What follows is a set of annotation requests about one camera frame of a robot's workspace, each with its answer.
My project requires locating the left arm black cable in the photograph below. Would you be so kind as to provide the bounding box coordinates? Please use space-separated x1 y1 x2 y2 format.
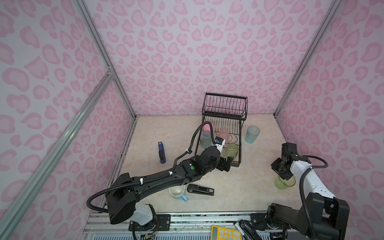
86 121 217 214

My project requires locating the black wire dish rack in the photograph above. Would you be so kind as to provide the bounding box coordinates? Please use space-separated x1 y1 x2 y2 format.
202 93 248 167

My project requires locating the clear pink plastic cup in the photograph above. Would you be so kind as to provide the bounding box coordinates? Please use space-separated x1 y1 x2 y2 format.
218 129 231 144

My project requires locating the black stapler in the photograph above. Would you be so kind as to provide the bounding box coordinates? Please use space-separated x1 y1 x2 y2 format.
187 184 215 196

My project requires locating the green cup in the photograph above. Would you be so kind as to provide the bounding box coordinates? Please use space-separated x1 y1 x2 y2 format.
275 176 296 190
224 143 239 160

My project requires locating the yellow calculator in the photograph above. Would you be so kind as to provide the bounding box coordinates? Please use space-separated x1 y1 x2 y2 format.
211 226 242 240

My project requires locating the teal textured cup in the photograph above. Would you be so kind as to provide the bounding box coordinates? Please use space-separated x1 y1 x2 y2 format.
200 131 213 149
245 126 261 144

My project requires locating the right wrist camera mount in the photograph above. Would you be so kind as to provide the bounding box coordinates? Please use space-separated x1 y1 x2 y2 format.
282 142 298 157

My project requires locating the black tool front rail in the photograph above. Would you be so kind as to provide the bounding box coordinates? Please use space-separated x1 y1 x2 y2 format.
240 220 259 240

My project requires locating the opaque pink plastic cup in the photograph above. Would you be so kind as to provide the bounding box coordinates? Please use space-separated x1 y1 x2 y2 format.
203 124 211 132

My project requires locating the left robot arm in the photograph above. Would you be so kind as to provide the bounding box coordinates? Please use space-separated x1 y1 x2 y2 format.
106 146 234 226

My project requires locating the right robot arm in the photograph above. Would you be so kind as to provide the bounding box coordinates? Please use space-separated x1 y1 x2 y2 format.
266 153 350 240

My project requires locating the blue black marker tool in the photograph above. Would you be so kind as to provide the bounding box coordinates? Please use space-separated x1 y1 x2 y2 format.
158 142 166 164

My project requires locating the white mug blue handle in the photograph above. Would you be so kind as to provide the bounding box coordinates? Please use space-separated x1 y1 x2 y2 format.
168 185 188 202

